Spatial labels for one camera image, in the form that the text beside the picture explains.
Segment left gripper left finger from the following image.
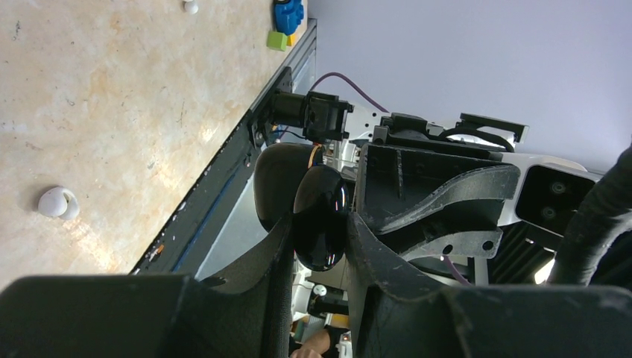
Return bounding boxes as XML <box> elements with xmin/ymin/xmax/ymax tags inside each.
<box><xmin>1</xmin><ymin>217</ymin><xmax>293</xmax><ymax>357</ymax></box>

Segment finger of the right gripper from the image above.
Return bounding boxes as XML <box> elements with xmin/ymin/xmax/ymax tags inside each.
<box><xmin>355</xmin><ymin>143</ymin><xmax>520</xmax><ymax>235</ymax></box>
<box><xmin>380</xmin><ymin>218</ymin><xmax>503</xmax><ymax>261</ymax></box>

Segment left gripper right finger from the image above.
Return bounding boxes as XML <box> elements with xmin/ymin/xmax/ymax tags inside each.
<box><xmin>346</xmin><ymin>213</ymin><xmax>631</xmax><ymax>357</ymax></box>

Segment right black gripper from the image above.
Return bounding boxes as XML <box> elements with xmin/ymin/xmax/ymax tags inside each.
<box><xmin>489</xmin><ymin>148</ymin><xmax>631</xmax><ymax>285</ymax></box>

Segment black charging case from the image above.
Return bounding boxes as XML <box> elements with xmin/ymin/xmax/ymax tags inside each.
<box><xmin>254</xmin><ymin>142</ymin><xmax>351</xmax><ymax>271</ymax></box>

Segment white earbud near case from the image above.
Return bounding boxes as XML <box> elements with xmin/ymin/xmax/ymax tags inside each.
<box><xmin>183</xmin><ymin>0</ymin><xmax>199</xmax><ymax>15</ymax></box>

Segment white earbud centre table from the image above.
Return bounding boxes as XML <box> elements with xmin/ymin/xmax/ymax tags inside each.
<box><xmin>37</xmin><ymin>186</ymin><xmax>80</xmax><ymax>221</ymax></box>

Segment yellow cube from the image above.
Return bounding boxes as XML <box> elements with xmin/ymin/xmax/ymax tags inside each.
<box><xmin>286</xmin><ymin>34</ymin><xmax>297</xmax><ymax>47</ymax></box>

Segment green cube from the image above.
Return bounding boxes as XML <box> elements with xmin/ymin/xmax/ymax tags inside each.
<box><xmin>266</xmin><ymin>31</ymin><xmax>288</xmax><ymax>51</ymax></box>

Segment blue toy block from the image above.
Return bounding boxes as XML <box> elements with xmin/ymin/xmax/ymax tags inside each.
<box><xmin>273</xmin><ymin>0</ymin><xmax>305</xmax><ymax>36</ymax></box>

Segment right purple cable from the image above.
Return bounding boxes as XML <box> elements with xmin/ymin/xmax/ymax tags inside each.
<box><xmin>308</xmin><ymin>72</ymin><xmax>391</xmax><ymax>115</ymax></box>

